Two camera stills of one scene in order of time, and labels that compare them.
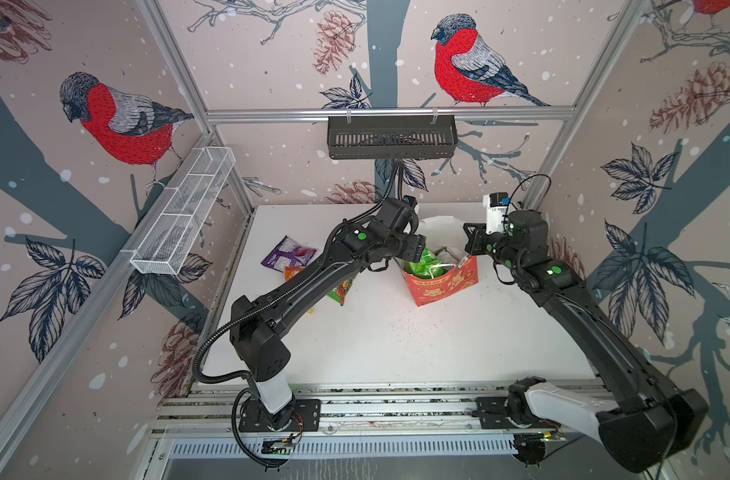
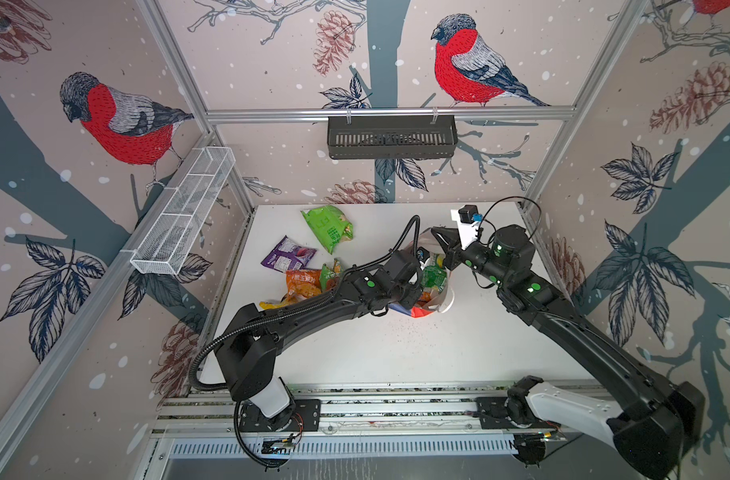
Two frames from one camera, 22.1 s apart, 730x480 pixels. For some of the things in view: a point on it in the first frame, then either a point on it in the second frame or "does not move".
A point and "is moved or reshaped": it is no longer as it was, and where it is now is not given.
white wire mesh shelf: (183, 210) does not move
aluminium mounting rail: (215, 407) does not move
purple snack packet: (288, 253) does not move
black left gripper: (415, 247) → (411, 300)
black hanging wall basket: (392, 139) does not move
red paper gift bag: (461, 278) is moved or reshaped
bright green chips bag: (428, 266) → (331, 225)
